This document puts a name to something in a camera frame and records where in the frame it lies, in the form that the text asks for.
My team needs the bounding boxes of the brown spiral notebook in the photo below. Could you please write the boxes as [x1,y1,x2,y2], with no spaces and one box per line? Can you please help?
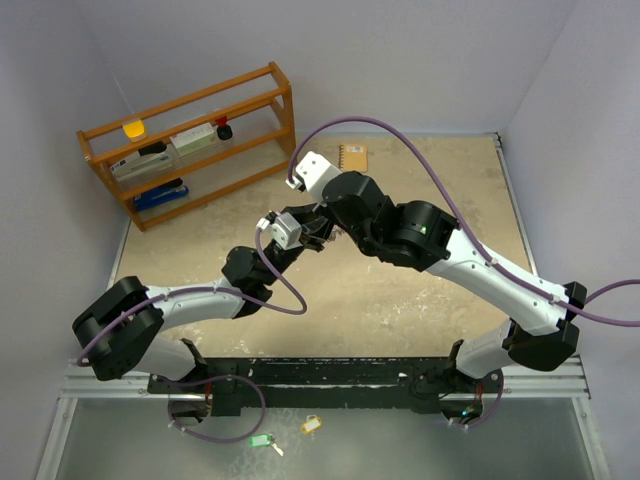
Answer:
[339,144,368,173]

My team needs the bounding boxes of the green key tag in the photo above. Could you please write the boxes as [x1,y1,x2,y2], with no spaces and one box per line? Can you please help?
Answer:
[248,434,284,457]

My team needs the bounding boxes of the yellow lidded container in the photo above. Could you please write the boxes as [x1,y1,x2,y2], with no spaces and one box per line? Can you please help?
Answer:
[122,119,148,143]

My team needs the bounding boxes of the white box on shelf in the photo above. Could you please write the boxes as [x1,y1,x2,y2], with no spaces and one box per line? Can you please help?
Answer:
[170,123,216,156]

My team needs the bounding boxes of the wooden shelf rack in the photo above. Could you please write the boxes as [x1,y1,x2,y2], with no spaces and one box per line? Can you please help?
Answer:
[77,62,296,231]

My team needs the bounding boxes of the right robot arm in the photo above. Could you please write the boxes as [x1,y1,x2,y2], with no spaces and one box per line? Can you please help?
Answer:
[305,168,586,391]

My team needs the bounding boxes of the bunch of metal keys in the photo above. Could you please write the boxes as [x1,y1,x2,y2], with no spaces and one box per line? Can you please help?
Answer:
[328,226,345,241]

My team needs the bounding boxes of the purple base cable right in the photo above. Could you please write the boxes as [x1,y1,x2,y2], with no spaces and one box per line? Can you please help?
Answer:
[447,368,506,431]

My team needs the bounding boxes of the blue stapler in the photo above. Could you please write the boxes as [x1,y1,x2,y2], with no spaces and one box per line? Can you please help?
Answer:
[134,178,189,212]

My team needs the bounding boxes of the black base frame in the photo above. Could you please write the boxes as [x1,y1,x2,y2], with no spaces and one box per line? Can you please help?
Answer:
[148,357,504,419]

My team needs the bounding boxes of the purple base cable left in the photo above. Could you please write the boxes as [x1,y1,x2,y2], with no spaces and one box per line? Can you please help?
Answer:
[167,374,266,443]

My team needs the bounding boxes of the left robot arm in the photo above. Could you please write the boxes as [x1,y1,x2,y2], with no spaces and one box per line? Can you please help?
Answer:
[72,204,334,392]

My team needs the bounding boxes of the white stapler on shelf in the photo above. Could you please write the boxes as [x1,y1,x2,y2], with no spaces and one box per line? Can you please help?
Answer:
[110,142,177,182]

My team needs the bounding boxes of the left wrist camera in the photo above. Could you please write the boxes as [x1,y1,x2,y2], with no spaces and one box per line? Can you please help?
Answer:
[257,212,302,250]

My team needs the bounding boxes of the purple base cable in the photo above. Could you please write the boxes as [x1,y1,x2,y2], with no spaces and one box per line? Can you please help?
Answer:
[167,374,266,443]
[447,368,506,431]

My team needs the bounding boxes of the yellow key tag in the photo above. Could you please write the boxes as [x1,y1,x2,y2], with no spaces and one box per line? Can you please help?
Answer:
[300,415,323,435]

